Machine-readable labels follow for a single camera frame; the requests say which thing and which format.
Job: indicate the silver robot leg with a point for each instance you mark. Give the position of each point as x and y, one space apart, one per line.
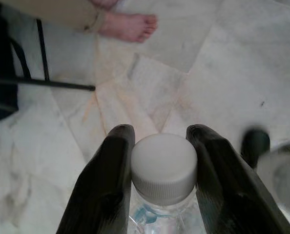
279 180

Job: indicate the beige trouser leg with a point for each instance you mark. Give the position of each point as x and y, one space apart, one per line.
62 13

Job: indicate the black metal chair frame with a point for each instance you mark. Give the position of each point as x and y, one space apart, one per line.
62 84

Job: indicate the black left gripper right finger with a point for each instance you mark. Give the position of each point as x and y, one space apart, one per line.
228 190

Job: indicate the black robot foot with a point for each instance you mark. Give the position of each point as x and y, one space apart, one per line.
254 146

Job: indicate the bare person foot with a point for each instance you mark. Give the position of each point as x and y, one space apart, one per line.
106 3
132 25

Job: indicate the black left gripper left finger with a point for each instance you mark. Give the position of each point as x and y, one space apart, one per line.
101 185

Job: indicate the clear plastic bottle white cap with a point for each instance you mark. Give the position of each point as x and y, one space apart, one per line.
163 161

